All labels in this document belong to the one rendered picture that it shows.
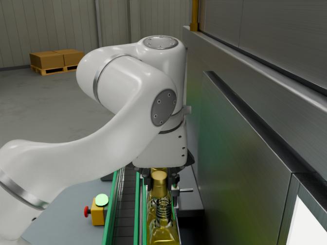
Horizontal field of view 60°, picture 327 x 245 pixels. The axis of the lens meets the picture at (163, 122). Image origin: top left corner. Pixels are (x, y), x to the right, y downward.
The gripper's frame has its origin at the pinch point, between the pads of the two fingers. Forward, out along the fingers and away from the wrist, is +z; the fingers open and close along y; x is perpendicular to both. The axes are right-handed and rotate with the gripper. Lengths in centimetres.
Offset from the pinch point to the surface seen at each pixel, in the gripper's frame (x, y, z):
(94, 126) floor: -255, 73, 187
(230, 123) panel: -0.2, -12.4, -13.7
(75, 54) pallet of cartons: -592, 169, 238
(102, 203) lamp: -23.2, 18.5, 38.7
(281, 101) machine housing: 11.7, -13.3, -26.1
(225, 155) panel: 0.6, -12.4, -6.7
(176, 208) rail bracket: -14.2, -6.0, 30.0
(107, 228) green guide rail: -1.9, 12.5, 20.0
